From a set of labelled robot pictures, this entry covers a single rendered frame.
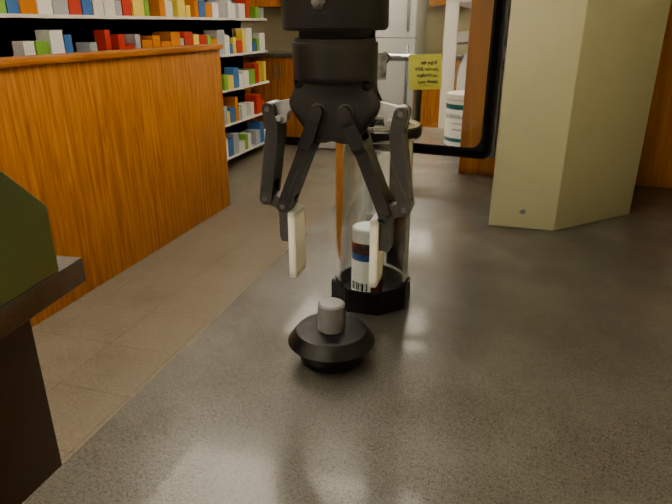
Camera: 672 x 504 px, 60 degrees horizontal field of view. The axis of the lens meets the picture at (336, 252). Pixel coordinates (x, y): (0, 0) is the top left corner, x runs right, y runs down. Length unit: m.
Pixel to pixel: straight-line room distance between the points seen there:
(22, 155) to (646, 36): 2.37
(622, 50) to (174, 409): 0.87
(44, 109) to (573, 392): 2.60
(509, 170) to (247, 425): 0.67
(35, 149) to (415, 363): 2.42
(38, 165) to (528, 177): 2.27
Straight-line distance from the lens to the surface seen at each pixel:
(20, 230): 0.86
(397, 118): 0.52
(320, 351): 0.58
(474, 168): 1.42
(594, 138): 1.08
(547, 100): 1.02
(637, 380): 0.67
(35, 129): 2.86
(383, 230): 0.55
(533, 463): 0.53
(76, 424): 2.24
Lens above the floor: 1.27
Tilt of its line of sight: 22 degrees down
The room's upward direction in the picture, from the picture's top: straight up
